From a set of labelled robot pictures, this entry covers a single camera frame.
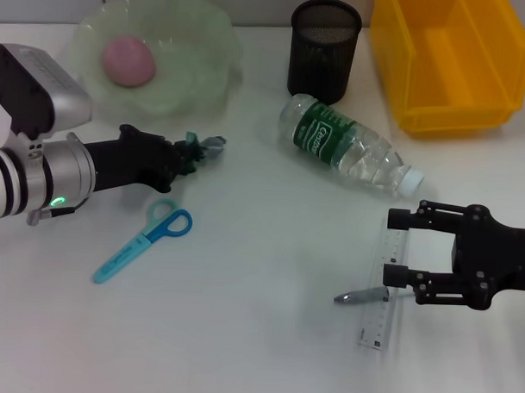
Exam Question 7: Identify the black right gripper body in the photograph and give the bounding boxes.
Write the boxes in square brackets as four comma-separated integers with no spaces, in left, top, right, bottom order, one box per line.
[449,203,525,313]

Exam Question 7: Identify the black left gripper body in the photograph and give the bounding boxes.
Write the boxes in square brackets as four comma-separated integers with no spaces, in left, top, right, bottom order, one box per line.
[84,122,184,196]

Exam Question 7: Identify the green plastic wrapper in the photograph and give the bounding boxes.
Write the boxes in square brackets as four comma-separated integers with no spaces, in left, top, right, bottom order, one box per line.
[178,131,228,179]

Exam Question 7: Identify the pink peach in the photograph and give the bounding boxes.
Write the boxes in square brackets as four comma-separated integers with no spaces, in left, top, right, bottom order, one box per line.
[99,34,159,90]

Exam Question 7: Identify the clear green-label water bottle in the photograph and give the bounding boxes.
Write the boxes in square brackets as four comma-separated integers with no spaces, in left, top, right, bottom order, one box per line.
[274,92,429,197]

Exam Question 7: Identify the grey white ballpoint pen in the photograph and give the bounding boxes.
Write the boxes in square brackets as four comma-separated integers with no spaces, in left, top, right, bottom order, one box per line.
[332,284,416,309]

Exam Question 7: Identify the transparent plastic ruler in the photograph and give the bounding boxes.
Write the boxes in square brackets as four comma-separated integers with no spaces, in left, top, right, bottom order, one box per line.
[355,228,411,353]

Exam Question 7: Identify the blue teal scissors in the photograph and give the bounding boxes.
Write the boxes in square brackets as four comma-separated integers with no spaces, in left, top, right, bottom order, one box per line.
[92,194,195,289]

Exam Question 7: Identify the translucent green fruit plate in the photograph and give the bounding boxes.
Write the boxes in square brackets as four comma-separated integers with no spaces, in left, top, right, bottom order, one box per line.
[59,0,247,128]

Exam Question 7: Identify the black mesh pen cup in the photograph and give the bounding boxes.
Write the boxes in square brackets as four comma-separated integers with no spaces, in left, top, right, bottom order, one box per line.
[285,0,365,107]

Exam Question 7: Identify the yellow plastic bin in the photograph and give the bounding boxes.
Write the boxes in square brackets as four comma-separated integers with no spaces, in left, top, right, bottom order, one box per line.
[366,0,525,143]

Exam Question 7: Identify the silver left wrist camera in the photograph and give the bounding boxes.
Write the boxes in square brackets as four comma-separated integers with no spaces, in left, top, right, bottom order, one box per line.
[0,42,96,142]

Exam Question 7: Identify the left gripper cable with plug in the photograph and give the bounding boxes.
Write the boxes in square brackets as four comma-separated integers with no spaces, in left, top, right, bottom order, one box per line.
[26,203,80,228]

